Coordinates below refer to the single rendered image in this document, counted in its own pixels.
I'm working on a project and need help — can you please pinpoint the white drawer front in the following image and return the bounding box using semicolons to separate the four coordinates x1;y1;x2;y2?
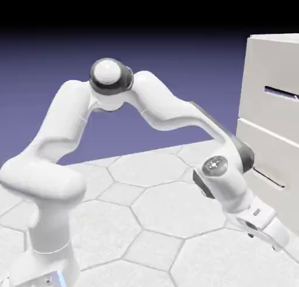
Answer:
238;36;299;149
235;117;299;237

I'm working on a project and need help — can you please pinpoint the dark slot drawer handle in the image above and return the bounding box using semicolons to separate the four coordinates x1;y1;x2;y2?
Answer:
253;167;286;189
264;85;299;102

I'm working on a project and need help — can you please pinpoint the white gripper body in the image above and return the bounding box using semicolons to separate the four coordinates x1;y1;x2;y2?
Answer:
224;190;277;231

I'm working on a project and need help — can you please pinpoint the white cabinet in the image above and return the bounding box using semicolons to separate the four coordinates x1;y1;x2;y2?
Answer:
235;33;299;237

